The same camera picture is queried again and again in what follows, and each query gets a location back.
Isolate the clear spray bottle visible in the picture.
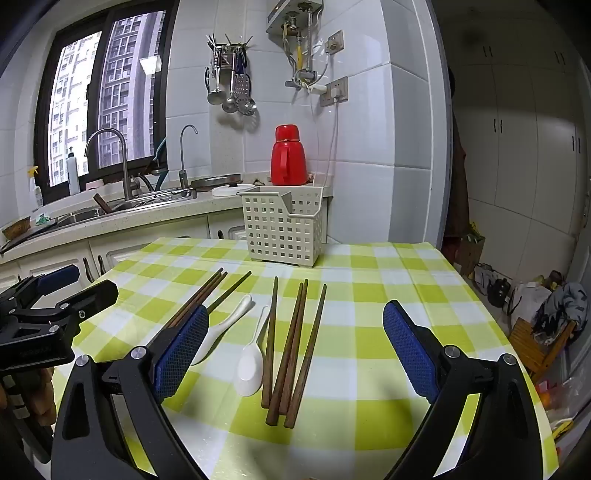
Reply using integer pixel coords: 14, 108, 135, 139
28, 166, 44, 210

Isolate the red thermos jug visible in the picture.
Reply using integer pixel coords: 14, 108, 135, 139
270, 124, 311, 186

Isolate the dark round pan lid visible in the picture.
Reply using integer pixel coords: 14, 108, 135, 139
191, 174, 243, 191

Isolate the person's left hand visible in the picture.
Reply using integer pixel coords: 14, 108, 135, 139
21, 367, 57, 430

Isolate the steel serving spoon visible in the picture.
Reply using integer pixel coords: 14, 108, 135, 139
222, 69, 238, 114

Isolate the small woven basket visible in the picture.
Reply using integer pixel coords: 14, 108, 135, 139
2, 217, 31, 240

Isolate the white plastic bag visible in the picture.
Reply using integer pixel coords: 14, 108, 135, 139
508, 281, 551, 326

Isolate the dark grey cloth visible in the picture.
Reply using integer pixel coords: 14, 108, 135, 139
534, 281, 588, 343

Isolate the white dish soap bottle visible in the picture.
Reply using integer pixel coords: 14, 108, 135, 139
67, 147, 82, 197

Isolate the white ceramic spoon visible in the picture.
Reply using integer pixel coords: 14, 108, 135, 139
237, 305, 273, 397
189, 294, 254, 366

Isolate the wooden stool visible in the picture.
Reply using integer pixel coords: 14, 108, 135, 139
509, 318, 578, 385

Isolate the wide grey wall socket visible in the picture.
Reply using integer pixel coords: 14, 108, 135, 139
321, 77, 349, 108

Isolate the small steel drinking faucet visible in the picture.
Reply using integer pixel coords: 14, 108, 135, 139
178, 124, 199, 190

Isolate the black framed window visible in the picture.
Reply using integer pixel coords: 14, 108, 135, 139
34, 9, 181, 204

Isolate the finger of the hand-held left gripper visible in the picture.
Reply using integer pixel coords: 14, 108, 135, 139
0, 264, 81, 309
59, 278, 120, 325

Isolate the white round lid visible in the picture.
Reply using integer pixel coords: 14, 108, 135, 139
211, 183, 256, 198

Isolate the black helmet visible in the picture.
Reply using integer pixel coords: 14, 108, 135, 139
487, 277, 511, 308

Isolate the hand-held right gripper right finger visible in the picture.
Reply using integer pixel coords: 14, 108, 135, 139
382, 299, 553, 480

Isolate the white wardrobe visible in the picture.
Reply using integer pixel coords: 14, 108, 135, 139
455, 37, 591, 287

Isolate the stainless steel sink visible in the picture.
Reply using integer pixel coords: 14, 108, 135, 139
46, 188, 199, 232

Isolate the green checkered tablecloth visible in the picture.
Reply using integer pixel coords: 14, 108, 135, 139
51, 237, 559, 480

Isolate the white water heater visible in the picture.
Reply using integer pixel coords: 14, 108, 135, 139
265, 0, 324, 35

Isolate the white perforated plastic basket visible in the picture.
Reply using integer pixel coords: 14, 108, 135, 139
239, 186, 328, 268

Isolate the tall steel kitchen faucet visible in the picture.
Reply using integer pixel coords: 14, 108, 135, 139
84, 128, 140, 201

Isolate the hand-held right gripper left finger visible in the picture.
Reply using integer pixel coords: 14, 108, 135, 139
51, 304, 211, 480

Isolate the cardboard box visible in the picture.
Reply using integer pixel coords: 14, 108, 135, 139
455, 233, 486, 278

